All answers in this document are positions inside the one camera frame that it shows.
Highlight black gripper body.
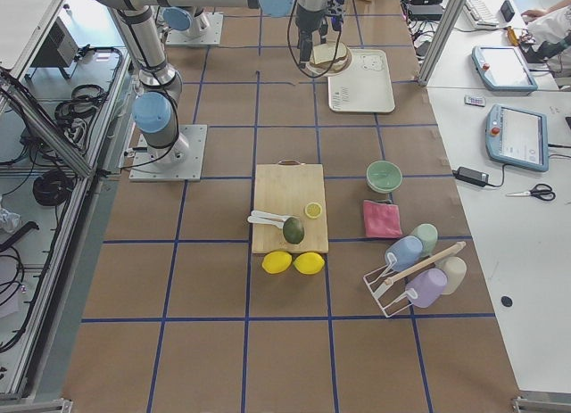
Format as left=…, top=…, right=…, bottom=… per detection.
left=296, top=0, right=344, bottom=37

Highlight cream round plate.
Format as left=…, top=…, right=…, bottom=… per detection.
left=306, top=46, right=352, bottom=76

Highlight white bread slice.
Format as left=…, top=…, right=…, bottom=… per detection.
left=310, top=42, right=347, bottom=65

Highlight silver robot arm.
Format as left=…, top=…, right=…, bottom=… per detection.
left=94, top=0, right=259, bottom=92
left=156, top=0, right=345, bottom=69

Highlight cream bear tray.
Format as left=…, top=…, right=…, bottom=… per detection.
left=327, top=49, right=395, bottom=113

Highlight black power adapter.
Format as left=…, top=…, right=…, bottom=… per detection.
left=407, top=4, right=443, bottom=21

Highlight wooden cutting board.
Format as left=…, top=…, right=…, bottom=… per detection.
left=252, top=163, right=329, bottom=254

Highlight light green bowl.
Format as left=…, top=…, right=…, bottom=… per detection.
left=366, top=161, right=402, bottom=194

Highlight lemon half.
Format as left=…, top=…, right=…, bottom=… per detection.
left=304, top=202, right=323, bottom=219

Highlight far teach pendant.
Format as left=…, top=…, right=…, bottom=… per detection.
left=471, top=46, right=538, bottom=94

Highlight teach pendant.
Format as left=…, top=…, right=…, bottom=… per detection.
left=484, top=104, right=549, bottom=172
left=471, top=46, right=538, bottom=94

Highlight white plastic knife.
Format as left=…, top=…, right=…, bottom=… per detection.
left=247, top=210, right=290, bottom=229

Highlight green avocado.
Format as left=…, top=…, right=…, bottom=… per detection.
left=282, top=217, right=305, bottom=244

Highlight pink cloth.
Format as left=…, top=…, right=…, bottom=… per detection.
left=363, top=200, right=402, bottom=239

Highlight small black adapter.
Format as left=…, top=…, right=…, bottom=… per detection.
left=452, top=166, right=489, bottom=187

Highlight near teach pendant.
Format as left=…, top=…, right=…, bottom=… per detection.
left=484, top=104, right=549, bottom=172

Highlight right yellow lemon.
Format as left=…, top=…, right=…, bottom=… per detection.
left=294, top=252, right=325, bottom=275

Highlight yellow lemon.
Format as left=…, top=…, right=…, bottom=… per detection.
left=294, top=252, right=325, bottom=275
left=261, top=251, right=293, bottom=275

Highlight green cup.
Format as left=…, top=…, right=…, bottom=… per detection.
left=410, top=223, right=438, bottom=258

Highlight left yellow lemon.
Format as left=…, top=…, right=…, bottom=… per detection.
left=261, top=251, right=293, bottom=275

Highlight blue cup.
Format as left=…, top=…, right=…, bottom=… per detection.
left=385, top=235, right=423, bottom=272

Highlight cream cup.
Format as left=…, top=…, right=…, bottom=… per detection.
left=435, top=256, right=467, bottom=295

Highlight black scissors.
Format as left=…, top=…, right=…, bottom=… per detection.
left=506, top=183, right=556, bottom=202

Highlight purple cup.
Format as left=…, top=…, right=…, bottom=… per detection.
left=405, top=268, right=448, bottom=308

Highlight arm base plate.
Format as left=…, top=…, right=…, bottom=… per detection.
left=163, top=8, right=224, bottom=47
left=128, top=124, right=207, bottom=182

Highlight aluminium frame post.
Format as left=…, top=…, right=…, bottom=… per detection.
left=418, top=0, right=466, bottom=87

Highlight white wire cup rack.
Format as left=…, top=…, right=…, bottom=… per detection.
left=363, top=241, right=466, bottom=318

